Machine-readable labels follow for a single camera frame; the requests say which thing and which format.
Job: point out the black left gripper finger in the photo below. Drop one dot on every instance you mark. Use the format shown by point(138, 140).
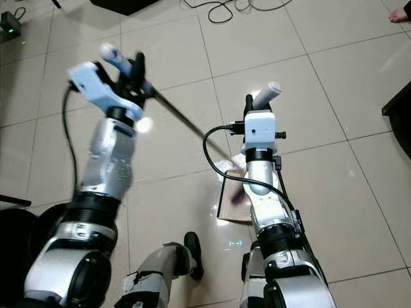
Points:
point(139, 67)

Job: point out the broom with grey grip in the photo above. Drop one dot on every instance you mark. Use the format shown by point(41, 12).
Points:
point(192, 126)

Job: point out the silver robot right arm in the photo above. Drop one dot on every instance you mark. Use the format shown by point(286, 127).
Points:
point(270, 205)

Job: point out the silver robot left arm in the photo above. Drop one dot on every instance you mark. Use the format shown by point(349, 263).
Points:
point(106, 160)

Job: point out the white crumpled paper scrap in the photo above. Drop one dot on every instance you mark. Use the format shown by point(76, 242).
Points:
point(226, 164)

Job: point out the black base object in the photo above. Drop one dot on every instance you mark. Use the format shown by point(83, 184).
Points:
point(125, 5)

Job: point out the black device with green light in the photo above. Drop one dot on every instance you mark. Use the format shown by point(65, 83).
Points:
point(9, 23)

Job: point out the dark furniture corner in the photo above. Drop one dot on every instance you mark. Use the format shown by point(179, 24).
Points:
point(399, 119)

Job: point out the black round bin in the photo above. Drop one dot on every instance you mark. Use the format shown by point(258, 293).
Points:
point(13, 256)
point(48, 224)

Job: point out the robot right leg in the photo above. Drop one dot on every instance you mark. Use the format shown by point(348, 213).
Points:
point(250, 282)

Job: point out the robot leg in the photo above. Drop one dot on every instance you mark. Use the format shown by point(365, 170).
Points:
point(154, 269)
point(250, 282)

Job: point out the black rod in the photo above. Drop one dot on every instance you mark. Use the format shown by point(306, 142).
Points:
point(14, 200)

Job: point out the person's bare foot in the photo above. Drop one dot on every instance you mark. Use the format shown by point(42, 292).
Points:
point(401, 14)

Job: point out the robot left leg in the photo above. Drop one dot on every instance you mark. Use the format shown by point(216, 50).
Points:
point(154, 269)

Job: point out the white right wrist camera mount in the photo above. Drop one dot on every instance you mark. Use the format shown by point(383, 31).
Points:
point(261, 129)

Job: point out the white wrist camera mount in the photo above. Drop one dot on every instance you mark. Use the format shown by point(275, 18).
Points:
point(261, 129)
point(96, 86)

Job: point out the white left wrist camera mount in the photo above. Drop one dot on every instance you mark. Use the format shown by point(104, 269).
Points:
point(96, 86)

